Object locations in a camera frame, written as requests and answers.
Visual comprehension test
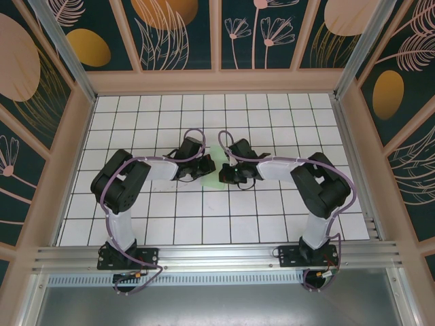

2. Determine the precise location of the light green paper sheet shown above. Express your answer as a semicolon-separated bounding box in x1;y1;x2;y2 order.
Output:
200;145;229;190

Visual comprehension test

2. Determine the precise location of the grey metal sheet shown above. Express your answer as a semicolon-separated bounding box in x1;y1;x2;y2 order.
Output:
20;271;419;326

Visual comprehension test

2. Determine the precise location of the pink circle gold leaves panel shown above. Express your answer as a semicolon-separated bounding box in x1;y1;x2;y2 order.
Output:
298;0;385;69

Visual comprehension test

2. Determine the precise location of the small black circuit board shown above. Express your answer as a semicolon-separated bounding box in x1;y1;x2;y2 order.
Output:
113;271;143;283

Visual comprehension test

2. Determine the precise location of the wide feathers yellow oval panel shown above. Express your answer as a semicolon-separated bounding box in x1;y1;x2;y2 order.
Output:
355;0;435;147

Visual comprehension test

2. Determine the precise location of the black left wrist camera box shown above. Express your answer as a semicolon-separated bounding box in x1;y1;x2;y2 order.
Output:
198;154;215;176

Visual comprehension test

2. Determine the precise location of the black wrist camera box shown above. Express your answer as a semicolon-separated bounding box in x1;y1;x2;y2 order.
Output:
198;154;215;176
218;162;239;186

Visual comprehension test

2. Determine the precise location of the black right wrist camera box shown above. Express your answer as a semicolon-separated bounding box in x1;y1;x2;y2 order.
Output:
218;162;239;186

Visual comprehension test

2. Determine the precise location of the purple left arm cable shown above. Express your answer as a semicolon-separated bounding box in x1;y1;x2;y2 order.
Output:
98;127;209;296

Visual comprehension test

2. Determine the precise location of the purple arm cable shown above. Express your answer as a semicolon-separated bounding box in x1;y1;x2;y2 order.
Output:
98;127;209;296
217;129;358;293

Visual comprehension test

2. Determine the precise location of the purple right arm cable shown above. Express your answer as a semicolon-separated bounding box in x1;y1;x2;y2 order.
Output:
217;129;358;293

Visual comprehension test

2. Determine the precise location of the pink flowers wall panel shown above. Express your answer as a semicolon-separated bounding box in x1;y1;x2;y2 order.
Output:
220;0;309;71

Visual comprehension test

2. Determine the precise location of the orange circle leaves wall panel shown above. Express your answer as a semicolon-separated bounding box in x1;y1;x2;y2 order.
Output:
122;0;218;71

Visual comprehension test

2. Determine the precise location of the aluminium side rail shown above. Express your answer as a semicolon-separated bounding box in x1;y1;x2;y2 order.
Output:
330;94;383;242

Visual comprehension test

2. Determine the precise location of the long aluminium mounting rail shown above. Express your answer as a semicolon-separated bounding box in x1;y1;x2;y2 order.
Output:
32;240;407;272

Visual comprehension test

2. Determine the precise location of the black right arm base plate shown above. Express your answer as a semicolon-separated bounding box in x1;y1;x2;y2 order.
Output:
277;244;342;269

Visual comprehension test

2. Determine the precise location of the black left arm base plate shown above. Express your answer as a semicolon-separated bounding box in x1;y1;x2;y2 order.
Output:
97;247;160;271

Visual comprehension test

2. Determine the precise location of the slotted grey cable duct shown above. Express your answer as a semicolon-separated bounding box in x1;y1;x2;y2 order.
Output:
47;274;307;287

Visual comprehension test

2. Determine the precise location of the yellow wired power connector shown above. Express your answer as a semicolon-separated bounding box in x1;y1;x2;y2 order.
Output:
314;270;341;281

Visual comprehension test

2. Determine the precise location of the aluminium corner post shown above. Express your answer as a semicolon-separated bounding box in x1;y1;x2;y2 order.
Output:
29;0;98;103
332;0;405;101

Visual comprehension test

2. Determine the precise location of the single flower wall panel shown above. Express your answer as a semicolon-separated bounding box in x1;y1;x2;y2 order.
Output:
0;111;48;249

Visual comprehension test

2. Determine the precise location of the pink leaf outlines wall panel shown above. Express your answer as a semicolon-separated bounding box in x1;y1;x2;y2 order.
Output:
387;122;435;242

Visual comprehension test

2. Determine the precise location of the big pink oval wall panel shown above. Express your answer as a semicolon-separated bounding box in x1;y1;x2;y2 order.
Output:
0;0;75;152

